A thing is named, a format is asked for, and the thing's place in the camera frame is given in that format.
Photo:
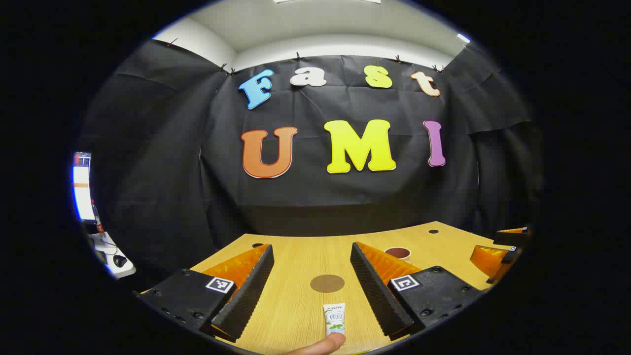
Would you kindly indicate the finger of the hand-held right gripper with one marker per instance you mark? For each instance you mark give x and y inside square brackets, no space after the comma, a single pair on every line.
[512,235]
[493,261]

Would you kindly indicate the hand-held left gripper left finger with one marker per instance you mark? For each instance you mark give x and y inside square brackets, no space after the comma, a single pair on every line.
[246,296]

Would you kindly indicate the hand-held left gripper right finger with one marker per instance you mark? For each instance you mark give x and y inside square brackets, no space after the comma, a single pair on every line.
[379,296]

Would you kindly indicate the beige cup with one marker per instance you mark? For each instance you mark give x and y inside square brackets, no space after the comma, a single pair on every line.
[398,252]

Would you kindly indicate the white toothpaste tube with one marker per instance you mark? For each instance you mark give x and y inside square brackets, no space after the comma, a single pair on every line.
[334,318]

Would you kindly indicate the round brown coaster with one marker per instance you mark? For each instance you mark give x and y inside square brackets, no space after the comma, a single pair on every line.
[327,283]

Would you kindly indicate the wooden desktop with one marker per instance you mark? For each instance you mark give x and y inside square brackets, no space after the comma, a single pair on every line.
[296,276]

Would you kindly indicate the black backdrop cloth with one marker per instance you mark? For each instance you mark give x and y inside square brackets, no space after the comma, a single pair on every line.
[305,187]

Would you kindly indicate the black computer mouse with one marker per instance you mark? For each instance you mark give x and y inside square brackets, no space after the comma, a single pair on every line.
[120,260]

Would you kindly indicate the white side desk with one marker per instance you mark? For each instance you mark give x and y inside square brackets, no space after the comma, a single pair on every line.
[111,256]

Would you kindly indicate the computer monitor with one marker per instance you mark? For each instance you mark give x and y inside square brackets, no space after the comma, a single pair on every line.
[81,187]

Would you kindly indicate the ceiling light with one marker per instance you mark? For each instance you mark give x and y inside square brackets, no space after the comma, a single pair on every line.
[463,38]

